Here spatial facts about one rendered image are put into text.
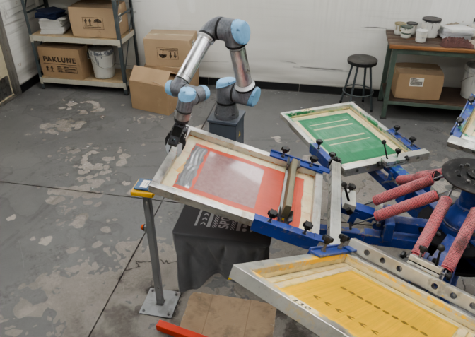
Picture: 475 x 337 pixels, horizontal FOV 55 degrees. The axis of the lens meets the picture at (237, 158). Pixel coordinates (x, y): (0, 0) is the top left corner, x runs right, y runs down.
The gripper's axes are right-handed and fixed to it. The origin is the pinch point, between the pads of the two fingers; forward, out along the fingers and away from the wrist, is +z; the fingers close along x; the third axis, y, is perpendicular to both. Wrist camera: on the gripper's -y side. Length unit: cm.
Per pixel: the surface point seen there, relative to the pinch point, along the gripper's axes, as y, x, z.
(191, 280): -20, -28, 59
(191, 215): -7.4, -17.7, 27.2
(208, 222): -11.7, -27.6, 24.4
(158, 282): 10, -8, 106
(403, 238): -2, -121, 2
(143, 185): 10.5, 13.7, 33.7
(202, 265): -21, -31, 45
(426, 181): 4, -117, -29
